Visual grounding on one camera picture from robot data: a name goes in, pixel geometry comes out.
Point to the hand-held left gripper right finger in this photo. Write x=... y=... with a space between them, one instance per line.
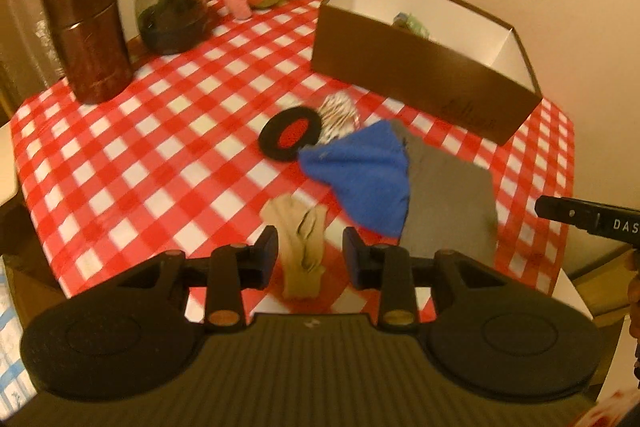
x=351 y=257

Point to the red white checkered tablecloth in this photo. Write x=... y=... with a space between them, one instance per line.
x=150 y=157

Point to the grey cloth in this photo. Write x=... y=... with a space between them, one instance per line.
x=450 y=197

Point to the glass jar with dark base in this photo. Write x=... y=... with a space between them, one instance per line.
x=172 y=22

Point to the brown cardboard box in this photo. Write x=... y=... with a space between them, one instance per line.
x=400 y=67

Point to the brown wooden canister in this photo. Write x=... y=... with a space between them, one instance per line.
x=90 y=47

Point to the zebra striped soft item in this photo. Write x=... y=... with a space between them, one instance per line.
x=340 y=112

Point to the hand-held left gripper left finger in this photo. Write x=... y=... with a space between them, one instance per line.
x=267 y=252

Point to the black red round coaster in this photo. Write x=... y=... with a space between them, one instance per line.
x=272 y=143

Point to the green cloth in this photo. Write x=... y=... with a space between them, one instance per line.
x=412 y=24

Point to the blue checked cloth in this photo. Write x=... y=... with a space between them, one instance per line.
x=10 y=332

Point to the beige sock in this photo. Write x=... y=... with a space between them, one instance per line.
x=300 y=247

